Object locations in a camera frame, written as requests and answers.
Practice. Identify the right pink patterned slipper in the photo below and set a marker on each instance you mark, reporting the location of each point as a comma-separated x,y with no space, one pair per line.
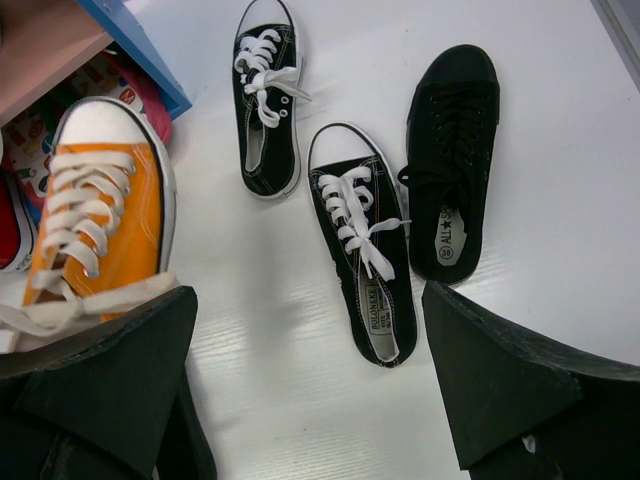
117,76

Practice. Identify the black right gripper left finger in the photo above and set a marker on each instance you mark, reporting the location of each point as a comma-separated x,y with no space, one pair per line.
111,402

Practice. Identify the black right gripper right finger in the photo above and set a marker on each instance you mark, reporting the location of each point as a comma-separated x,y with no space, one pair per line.
521,405

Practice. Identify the pink patterned slipper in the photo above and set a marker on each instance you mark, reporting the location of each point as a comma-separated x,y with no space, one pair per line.
117,76
27,151

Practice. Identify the orange sneaker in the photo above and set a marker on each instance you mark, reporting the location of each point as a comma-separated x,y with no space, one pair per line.
106,230

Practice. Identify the right red sneaker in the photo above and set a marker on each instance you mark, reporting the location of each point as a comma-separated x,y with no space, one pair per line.
17,230

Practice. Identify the black sneaker white laces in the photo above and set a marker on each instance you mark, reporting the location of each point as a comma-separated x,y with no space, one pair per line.
355,198
267,70

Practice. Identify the blue yellow shoe shelf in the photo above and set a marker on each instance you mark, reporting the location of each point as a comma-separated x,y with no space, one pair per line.
43,42

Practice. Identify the all black sneaker right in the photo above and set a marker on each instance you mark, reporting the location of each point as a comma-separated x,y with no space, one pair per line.
451,129

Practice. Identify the left pink patterned slipper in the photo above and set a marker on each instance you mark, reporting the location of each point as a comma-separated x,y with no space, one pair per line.
27,151

